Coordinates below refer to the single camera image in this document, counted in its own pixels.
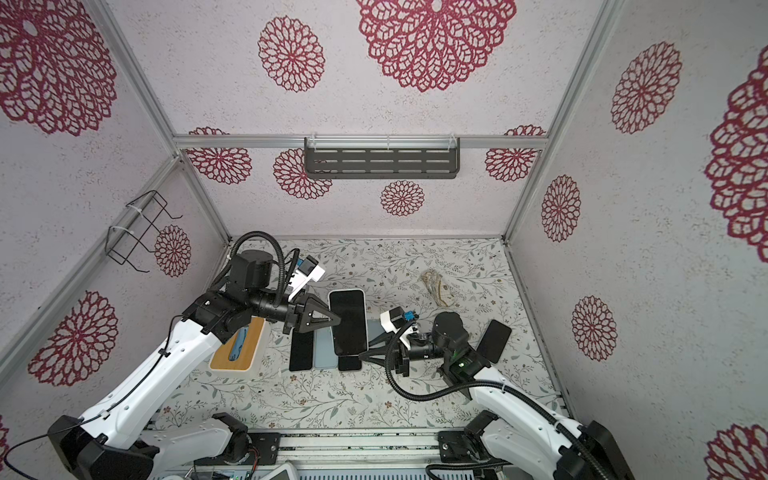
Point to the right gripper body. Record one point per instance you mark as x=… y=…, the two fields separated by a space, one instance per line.
x=398 y=351

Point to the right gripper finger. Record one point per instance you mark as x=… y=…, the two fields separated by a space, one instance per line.
x=393 y=364
x=392 y=341

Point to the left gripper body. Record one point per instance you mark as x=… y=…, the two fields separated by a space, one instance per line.
x=295 y=312

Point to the pale green phone case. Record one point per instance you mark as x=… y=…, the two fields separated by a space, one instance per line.
x=325 y=357
x=375 y=334

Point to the black phone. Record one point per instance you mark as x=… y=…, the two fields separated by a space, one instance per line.
x=350 y=335
x=493 y=341

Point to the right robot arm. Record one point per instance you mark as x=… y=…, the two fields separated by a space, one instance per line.
x=513 y=428

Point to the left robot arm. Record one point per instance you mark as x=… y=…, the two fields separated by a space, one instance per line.
x=109 y=442

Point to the crumpled clear plastic bag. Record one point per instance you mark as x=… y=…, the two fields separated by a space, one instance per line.
x=438 y=289

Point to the white wooden-top tissue box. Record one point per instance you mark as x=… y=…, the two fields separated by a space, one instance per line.
x=241 y=357

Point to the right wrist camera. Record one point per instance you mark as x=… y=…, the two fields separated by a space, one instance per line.
x=394 y=319

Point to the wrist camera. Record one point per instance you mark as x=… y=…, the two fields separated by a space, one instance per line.
x=307 y=270
x=394 y=319

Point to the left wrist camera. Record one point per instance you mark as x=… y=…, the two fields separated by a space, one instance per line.
x=307 y=270

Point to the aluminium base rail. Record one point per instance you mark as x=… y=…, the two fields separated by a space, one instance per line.
x=358 y=449

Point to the grey metal wall shelf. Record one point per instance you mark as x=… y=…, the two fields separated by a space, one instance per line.
x=382 y=159

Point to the black wire wall rack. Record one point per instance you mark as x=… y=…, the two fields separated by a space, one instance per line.
x=122 y=241

